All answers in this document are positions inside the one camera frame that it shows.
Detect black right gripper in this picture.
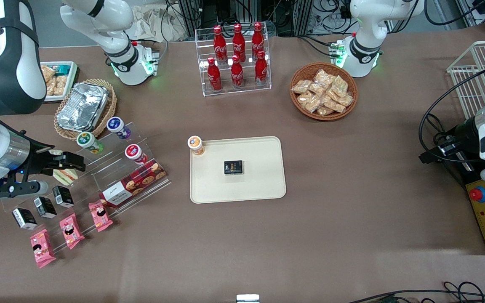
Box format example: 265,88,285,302
0,141,86,199

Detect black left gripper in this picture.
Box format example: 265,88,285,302
418,117,480,168

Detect plastic-wrapped sandwich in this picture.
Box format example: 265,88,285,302
53,167,79,186

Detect cream plastic tray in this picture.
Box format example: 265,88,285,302
189,136,287,205

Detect green-lid yogurt cup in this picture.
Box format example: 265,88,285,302
77,131,104,154

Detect clear acrylic stepped display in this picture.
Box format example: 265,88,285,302
1,121,172,254

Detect black tissue pack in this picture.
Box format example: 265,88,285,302
224,160,245,175
52,185,75,208
33,196,57,219
12,207,38,230

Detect silver foil container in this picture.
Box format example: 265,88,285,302
56,82,109,132

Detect purple-lid yogurt cup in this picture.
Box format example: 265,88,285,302
106,117,132,141

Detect pink snack packet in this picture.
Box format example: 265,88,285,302
88,200,114,233
30,229,57,269
59,213,86,250

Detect red-lid yogurt cup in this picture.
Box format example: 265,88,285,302
125,144,148,165

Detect light woven wicker basket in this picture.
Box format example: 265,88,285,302
53,78,118,141

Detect red cookie box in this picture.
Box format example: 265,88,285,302
99,159,168,208

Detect brown biscuit packet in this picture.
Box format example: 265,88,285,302
46,75,68,97

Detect white rectangular snack dish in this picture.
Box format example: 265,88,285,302
40,61,79,103

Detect orange-lid drink cup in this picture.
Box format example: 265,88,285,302
187,135,205,157

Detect round brown wicker basket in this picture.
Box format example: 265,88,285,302
289,62,359,122

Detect red cola bottle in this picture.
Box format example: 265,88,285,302
251,22,265,58
254,50,269,87
207,57,222,93
213,25,228,64
230,55,244,89
232,23,246,63

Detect clear acrylic bottle rack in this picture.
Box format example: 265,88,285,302
195,24,272,98

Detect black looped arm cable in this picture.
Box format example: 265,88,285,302
418,67,485,164

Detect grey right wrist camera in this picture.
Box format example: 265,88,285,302
0,181,49,199

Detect white wire basket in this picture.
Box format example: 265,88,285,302
446,40,485,121

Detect black floor cables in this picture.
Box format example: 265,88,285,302
347,281,485,303

